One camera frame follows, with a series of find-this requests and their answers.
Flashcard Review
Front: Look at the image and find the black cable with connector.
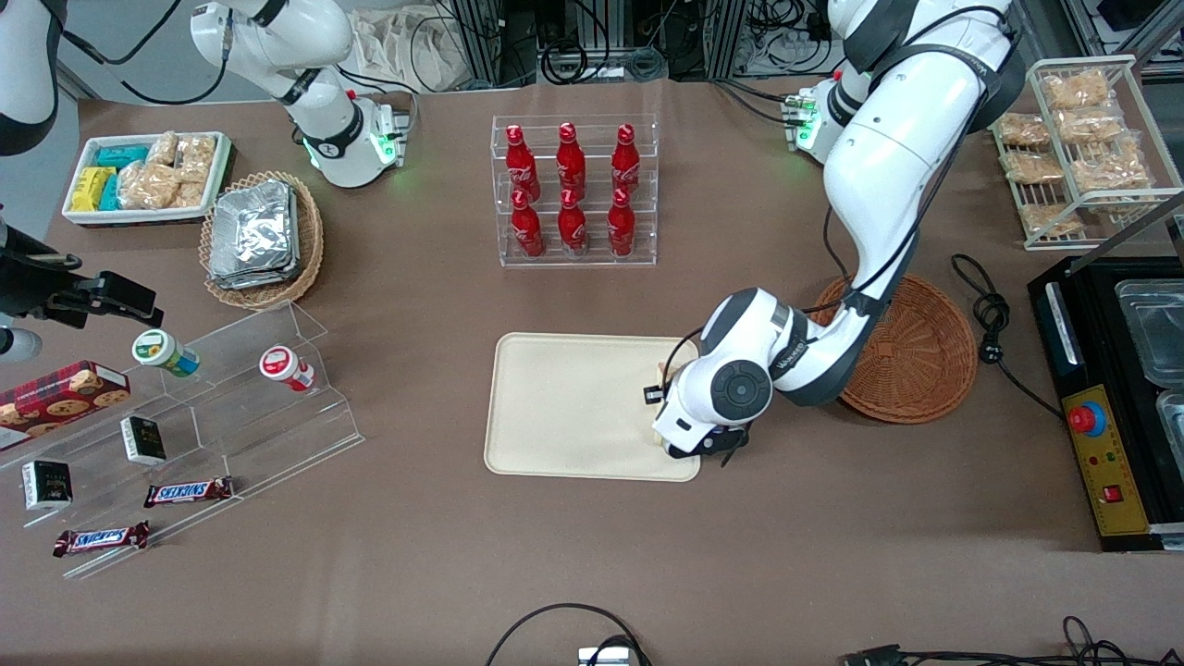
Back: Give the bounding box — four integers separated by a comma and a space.
842, 615, 1184, 666

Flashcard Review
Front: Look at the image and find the round brown wicker basket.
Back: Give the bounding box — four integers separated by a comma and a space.
809, 274, 979, 425

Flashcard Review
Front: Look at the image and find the clear acrylic tiered shelf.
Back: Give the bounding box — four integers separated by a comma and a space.
0, 301, 364, 579

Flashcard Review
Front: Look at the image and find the white rectangular snack bin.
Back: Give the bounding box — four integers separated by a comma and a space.
62, 131, 232, 228

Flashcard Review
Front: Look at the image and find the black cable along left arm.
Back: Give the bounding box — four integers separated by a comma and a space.
661, 5, 1018, 389

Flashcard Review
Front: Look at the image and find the red cola bottle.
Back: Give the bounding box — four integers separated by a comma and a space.
611, 123, 641, 193
557, 122, 586, 195
559, 190, 588, 255
507, 125, 540, 200
512, 190, 545, 258
608, 188, 636, 258

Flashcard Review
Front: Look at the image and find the beige cloth bag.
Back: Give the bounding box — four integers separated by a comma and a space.
350, 5, 468, 93

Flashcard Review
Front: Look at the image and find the cup with red lid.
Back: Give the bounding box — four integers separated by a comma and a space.
259, 345, 315, 394

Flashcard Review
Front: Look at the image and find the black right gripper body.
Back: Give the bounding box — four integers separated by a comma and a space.
0, 217, 89, 325

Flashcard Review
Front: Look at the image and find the oval tan wicker basket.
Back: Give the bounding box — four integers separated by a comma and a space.
199, 171, 325, 311

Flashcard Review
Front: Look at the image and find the red emergency stop button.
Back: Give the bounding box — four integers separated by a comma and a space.
1067, 400, 1109, 438

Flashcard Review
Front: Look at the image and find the Snickers chocolate bar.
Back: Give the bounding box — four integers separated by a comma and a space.
53, 521, 151, 558
143, 476, 234, 508

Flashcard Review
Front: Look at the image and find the white wire rack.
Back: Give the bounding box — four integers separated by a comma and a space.
992, 55, 1184, 253

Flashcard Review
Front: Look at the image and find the clear bag of fried snacks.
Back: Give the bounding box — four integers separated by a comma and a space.
1020, 203, 1085, 238
1002, 150, 1067, 184
997, 113, 1052, 149
1068, 139, 1155, 214
1042, 69, 1113, 110
1054, 106, 1128, 144

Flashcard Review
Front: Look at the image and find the yellow snack packet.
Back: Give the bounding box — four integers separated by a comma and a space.
72, 166, 117, 212

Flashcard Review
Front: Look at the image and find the red cookie box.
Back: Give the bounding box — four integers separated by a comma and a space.
0, 361, 130, 454

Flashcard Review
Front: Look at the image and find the cup with green lid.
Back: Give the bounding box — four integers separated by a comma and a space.
131, 328, 200, 378

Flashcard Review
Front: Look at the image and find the aluminium frame profile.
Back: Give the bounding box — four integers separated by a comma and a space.
1064, 0, 1184, 66

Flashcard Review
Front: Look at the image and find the cream plastic tray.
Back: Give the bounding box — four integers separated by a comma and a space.
484, 332, 702, 483

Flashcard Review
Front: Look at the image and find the small steel food pan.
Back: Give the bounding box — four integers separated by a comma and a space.
1156, 388, 1184, 468

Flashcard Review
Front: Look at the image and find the black power cable with plug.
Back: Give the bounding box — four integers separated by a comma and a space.
951, 253, 1065, 419

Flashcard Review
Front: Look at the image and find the clear acrylic bottle rack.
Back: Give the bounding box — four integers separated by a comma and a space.
492, 116, 660, 269

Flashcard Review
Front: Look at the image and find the stack of foil containers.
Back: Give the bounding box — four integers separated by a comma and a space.
208, 180, 302, 292

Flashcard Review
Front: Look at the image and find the grey metal bar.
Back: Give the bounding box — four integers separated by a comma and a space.
1091, 190, 1184, 255

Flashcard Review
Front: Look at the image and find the black food warmer appliance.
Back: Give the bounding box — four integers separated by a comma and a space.
1027, 254, 1184, 554

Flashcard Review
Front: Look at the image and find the black cable bundle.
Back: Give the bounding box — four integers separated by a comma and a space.
541, 37, 667, 84

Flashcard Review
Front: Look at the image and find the small black box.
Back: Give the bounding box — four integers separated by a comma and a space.
21, 460, 73, 512
120, 416, 167, 466

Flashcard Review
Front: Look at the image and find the large steel food pan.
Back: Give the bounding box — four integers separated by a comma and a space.
1115, 277, 1184, 388

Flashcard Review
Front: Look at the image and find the black looped cable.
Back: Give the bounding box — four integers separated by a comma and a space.
486, 603, 653, 666

